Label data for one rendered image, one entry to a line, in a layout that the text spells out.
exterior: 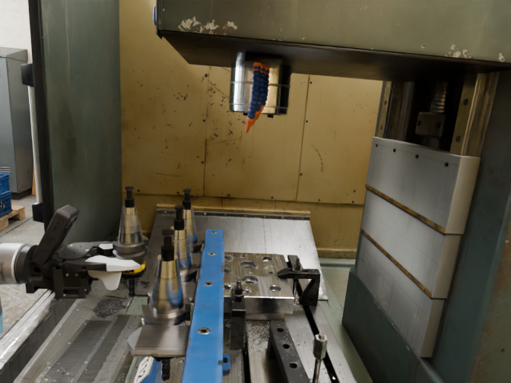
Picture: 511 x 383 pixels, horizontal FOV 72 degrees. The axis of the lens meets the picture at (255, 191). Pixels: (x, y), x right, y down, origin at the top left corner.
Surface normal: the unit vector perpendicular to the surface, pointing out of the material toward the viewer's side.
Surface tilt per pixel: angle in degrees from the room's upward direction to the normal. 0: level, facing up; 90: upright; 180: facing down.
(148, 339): 0
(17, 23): 90
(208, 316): 0
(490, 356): 90
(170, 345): 0
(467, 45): 90
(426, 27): 90
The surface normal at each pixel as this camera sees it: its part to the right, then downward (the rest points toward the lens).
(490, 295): -0.65, 0.13
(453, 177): -1.00, -0.06
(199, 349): 0.07, -0.97
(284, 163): 0.08, 0.24
